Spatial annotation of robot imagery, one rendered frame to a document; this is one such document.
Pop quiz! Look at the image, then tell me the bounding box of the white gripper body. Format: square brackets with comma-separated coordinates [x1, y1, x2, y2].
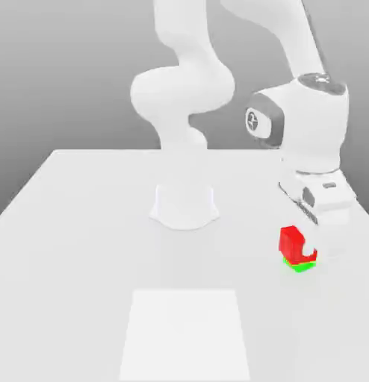
[278, 181, 350, 257]

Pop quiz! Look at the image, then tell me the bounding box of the small red cube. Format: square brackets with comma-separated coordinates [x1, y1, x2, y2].
[278, 225, 318, 266]

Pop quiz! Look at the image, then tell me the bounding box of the small green cube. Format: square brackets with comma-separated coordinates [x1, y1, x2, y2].
[282, 257, 317, 273]

